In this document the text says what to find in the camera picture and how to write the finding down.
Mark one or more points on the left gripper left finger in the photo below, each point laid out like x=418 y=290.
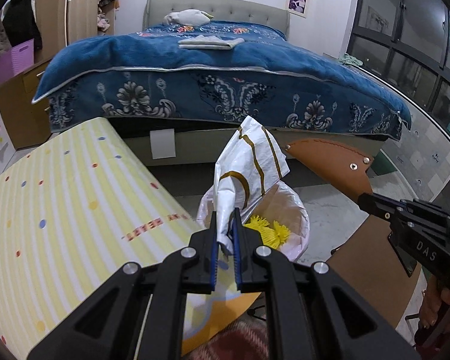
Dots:
x=138 y=313

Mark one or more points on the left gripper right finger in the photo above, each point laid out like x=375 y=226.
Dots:
x=311 y=312

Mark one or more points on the yellow foam fruit net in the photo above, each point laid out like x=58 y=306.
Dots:
x=273 y=234

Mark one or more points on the white plastic bag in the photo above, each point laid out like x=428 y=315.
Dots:
x=250 y=164

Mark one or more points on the pink trash bag bin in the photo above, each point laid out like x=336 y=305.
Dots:
x=279 y=203

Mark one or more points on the right hand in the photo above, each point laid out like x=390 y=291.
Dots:
x=433 y=299

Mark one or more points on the yellow striped tablecloth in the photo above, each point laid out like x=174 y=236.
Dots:
x=72 y=212

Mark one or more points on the white label on bed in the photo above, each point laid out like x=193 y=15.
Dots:
x=163 y=144

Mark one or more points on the brown wooden drawer cabinet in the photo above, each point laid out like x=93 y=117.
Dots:
x=26 y=123

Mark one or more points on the blue floral bed blanket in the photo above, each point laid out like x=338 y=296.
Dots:
x=143 y=75

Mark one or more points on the folded white cloth on bed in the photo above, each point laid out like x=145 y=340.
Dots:
x=209 y=43

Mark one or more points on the purple plastic basket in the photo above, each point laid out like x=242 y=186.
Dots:
x=16 y=60

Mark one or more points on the white pillow on bed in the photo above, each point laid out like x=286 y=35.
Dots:
x=189 y=17

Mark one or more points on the wooden wardrobe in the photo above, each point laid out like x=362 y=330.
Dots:
x=62 y=22

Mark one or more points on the black hanging garment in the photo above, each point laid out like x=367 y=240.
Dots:
x=20 y=24

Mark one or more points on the dark window frame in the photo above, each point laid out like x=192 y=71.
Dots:
x=407 y=44

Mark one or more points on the small wall picture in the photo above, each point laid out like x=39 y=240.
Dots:
x=297 y=7

